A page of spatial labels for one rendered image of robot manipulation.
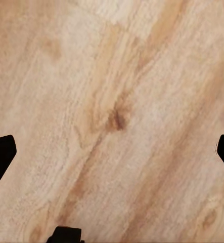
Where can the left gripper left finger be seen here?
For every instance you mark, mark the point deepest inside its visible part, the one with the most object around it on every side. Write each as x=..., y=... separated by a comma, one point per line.
x=8, y=151

